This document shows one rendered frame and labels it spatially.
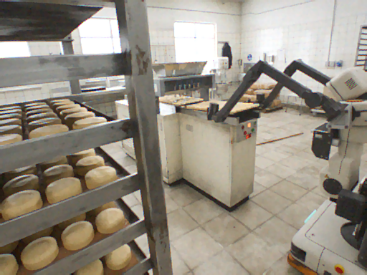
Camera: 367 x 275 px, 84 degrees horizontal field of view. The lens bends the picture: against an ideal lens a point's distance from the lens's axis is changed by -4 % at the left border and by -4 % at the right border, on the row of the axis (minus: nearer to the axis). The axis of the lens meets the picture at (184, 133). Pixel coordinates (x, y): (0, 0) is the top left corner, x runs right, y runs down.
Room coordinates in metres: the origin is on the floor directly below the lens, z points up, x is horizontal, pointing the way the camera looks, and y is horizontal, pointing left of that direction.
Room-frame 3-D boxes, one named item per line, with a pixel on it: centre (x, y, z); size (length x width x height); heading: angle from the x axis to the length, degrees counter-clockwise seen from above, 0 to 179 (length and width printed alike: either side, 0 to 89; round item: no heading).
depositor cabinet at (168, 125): (2.70, 0.30, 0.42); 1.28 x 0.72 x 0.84; 37
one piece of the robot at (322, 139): (1.15, -0.88, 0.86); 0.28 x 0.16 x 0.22; 128
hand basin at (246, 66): (6.65, -2.02, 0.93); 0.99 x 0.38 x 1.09; 32
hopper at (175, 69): (2.32, 0.01, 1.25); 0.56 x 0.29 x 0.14; 127
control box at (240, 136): (1.63, -0.51, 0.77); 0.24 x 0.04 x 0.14; 127
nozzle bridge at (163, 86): (2.32, 0.01, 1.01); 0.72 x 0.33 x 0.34; 127
